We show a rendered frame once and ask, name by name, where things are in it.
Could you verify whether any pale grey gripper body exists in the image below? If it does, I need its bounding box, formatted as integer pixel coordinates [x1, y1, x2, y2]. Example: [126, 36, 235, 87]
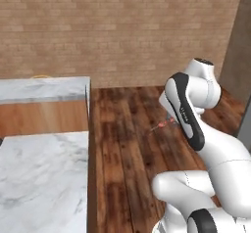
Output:
[167, 112, 180, 125]

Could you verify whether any red kebab skewer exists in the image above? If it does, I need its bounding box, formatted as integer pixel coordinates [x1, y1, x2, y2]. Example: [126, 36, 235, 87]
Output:
[149, 117, 176, 136]

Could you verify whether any grey appliance side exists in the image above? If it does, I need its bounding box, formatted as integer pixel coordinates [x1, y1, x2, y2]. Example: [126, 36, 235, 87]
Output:
[236, 94, 251, 144]

